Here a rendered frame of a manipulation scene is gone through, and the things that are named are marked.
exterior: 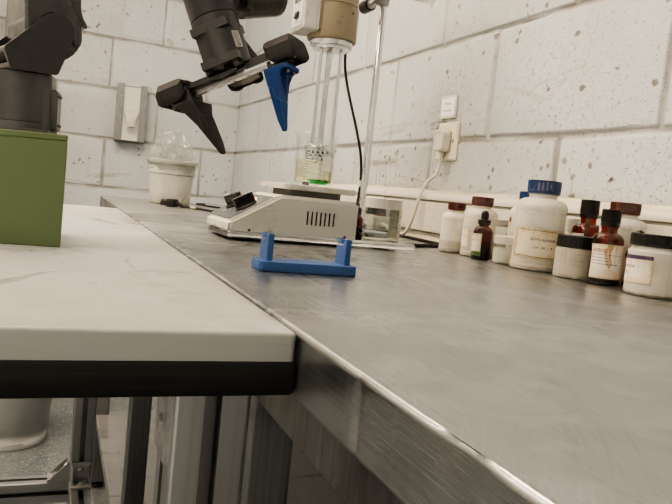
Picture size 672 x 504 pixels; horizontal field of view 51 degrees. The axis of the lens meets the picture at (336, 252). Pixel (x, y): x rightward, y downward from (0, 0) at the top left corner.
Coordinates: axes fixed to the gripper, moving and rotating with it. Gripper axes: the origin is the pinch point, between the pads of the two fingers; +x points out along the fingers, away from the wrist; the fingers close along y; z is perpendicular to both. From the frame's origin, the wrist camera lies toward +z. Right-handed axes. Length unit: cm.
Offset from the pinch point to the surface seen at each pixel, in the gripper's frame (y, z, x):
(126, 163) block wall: 133, 215, -46
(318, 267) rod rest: -7.7, -16.1, 19.8
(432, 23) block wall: -22, 92, -25
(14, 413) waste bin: 148, 115, 40
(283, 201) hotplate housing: 3.4, 15.1, 10.2
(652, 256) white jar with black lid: -40, 3, 31
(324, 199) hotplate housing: -1.3, 19.4, 11.6
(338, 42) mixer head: -4, 60, -20
